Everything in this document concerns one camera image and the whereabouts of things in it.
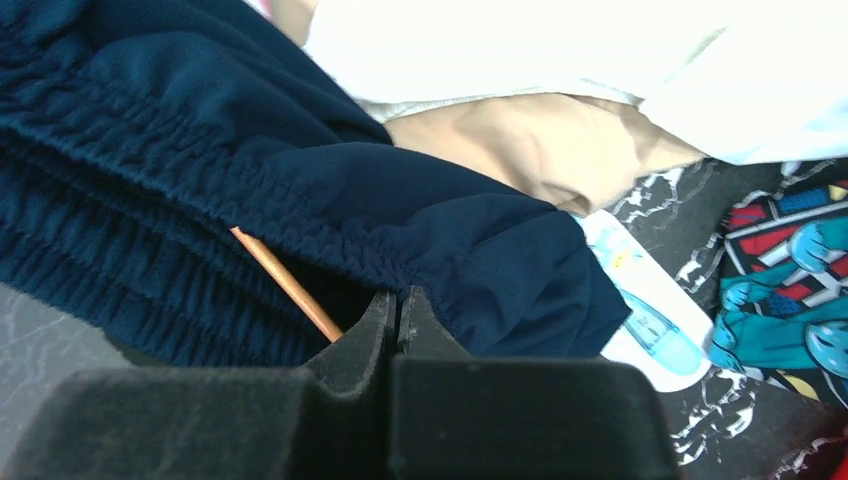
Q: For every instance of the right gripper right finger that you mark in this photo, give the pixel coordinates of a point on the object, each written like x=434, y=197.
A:
x=419, y=332

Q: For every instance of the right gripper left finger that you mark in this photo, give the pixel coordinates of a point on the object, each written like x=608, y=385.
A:
x=354, y=366

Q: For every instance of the orange hanger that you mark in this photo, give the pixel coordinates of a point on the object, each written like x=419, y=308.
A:
x=290, y=285

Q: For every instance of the navy blue shorts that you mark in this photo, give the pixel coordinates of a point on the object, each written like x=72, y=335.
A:
x=136, y=134

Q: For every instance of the beige shorts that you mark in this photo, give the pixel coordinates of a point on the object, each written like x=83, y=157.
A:
x=539, y=95

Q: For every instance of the comic print shorts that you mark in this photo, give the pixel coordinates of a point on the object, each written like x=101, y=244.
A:
x=782, y=314

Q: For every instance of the white shorts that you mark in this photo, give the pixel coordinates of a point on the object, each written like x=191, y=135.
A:
x=741, y=81

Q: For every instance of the blue correction tape package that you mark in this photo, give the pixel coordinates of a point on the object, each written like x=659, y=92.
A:
x=666, y=331

